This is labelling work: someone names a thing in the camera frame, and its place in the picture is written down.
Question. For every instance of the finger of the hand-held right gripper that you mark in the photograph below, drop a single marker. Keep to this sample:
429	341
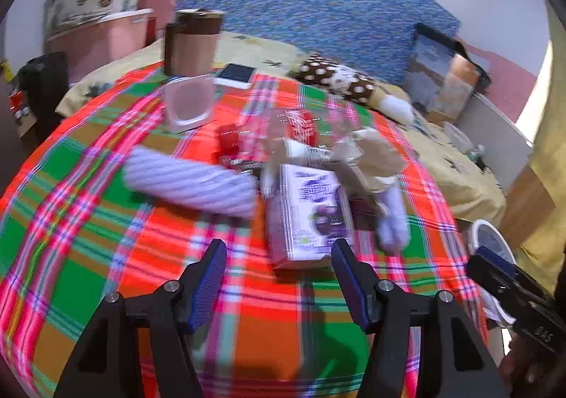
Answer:
493	257
495	278

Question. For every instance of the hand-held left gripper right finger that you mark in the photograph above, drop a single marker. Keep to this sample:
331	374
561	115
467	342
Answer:
349	287

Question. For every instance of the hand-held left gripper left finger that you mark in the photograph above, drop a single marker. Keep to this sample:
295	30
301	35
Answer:
208	283

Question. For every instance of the white waste bin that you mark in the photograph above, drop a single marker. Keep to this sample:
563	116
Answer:
475	239

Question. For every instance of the purple and white box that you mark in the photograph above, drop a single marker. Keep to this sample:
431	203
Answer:
309	212

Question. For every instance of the brown coffee sachet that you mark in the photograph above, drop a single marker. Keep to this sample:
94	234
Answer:
245	165

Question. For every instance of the clear bottle with red label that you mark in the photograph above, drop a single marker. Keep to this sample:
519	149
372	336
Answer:
300	124

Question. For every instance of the person's right hand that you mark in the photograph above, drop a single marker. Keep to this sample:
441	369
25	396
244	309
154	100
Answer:
535	371

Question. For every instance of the wooden furniture panel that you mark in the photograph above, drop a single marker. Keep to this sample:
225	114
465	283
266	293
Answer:
528	203

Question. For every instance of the yellow curtain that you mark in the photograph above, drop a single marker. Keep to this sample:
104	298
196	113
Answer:
548	203

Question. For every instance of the white crumpled tissue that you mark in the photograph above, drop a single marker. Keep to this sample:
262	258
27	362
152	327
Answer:
393	221

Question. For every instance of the white striped roll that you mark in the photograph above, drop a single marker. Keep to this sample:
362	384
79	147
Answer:
185	181

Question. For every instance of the white cabinet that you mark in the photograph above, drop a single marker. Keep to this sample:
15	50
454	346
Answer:
495	137

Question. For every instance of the white paper cup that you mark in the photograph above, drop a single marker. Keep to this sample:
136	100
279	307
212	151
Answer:
300	152

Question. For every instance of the plaid cloth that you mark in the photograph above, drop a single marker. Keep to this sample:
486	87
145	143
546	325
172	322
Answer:
88	159

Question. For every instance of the brown cardboard box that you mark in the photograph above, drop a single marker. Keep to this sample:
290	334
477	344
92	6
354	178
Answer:
460	84

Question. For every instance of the clear plastic cup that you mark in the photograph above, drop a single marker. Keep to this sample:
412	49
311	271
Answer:
188	101

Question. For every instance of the white smartphone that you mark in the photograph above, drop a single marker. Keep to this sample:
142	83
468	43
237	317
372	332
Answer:
236	75

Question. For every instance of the brown polka dot pillow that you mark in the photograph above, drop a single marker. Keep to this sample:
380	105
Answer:
327	73

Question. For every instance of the brown lidded mug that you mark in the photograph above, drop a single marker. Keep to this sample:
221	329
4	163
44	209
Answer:
194	48

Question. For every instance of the black bag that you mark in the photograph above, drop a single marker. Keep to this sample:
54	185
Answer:
44	84

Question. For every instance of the pink storage box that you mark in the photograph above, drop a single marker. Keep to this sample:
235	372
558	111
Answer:
101	44

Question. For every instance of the red packet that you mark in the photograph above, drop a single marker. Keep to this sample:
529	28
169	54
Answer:
17	101

